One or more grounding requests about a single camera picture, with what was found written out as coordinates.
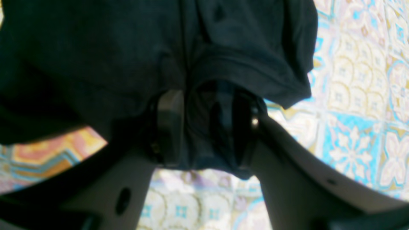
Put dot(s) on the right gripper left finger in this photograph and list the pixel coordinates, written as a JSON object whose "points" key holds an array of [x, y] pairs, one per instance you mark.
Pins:
{"points": [[106, 191]]}

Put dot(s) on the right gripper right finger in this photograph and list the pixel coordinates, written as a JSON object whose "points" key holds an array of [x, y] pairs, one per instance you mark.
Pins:
{"points": [[300, 191]]}

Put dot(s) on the black t-shirt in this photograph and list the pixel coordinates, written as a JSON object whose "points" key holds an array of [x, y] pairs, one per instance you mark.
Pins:
{"points": [[103, 63]]}

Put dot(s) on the patterned tablecloth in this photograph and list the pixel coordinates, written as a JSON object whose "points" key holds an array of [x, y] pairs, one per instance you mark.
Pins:
{"points": [[355, 121]]}

